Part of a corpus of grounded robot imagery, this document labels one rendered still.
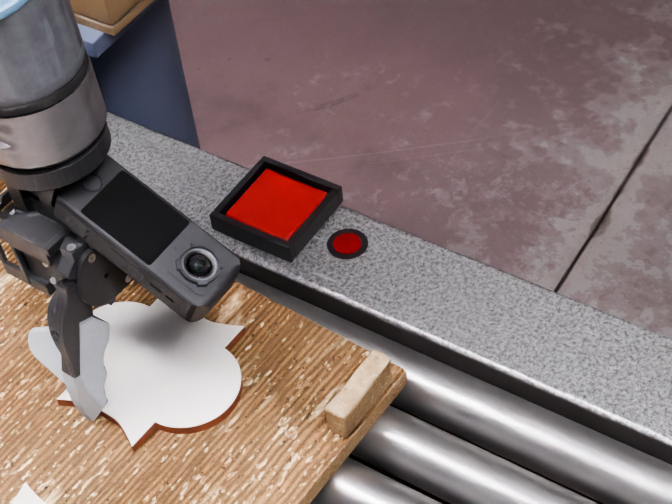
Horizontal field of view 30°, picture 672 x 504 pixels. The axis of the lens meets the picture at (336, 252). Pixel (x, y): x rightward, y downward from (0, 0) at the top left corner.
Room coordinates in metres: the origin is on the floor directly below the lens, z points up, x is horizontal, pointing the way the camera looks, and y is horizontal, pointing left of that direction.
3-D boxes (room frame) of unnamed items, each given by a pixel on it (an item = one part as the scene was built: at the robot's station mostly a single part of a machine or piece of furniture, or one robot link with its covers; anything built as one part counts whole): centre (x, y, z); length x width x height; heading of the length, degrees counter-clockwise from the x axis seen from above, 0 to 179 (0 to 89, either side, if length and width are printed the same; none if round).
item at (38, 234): (0.56, 0.16, 1.08); 0.09 x 0.08 x 0.12; 49
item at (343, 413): (0.49, -0.01, 0.95); 0.06 x 0.02 x 0.03; 139
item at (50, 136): (0.56, 0.16, 1.16); 0.08 x 0.08 x 0.05
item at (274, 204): (0.69, 0.04, 0.92); 0.06 x 0.06 x 0.01; 53
